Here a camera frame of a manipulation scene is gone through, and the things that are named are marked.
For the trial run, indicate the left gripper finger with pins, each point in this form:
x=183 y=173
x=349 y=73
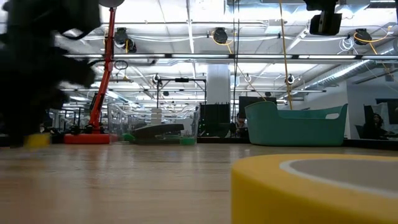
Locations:
x=18 y=124
x=40 y=118

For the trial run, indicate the yellow mini stapler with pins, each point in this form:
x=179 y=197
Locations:
x=37 y=141

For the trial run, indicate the green mini stapler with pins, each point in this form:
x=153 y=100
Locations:
x=187 y=141
x=129 y=138

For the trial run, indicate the black stapler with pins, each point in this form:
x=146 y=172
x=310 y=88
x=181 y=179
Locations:
x=158 y=129

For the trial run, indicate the yellow tape roll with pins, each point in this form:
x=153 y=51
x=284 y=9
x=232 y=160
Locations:
x=264 y=193

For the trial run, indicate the red desk lamp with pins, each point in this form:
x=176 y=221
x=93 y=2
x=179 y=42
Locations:
x=90 y=139

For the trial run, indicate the black background screen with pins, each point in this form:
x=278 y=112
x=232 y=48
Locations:
x=258 y=98

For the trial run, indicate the person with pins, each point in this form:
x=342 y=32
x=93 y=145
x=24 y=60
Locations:
x=374 y=124
x=240 y=123

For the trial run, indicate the teal plastic bin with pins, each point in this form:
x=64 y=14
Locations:
x=295 y=133

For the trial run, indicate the white stacked boxes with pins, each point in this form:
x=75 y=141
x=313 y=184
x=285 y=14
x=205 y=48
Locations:
x=156 y=116

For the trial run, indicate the black background monitor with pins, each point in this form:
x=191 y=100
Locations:
x=214 y=118

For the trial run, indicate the clear plastic bin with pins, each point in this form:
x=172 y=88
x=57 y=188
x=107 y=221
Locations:
x=192 y=124

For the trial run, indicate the black background rig frame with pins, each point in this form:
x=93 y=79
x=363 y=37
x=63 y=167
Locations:
x=182 y=80

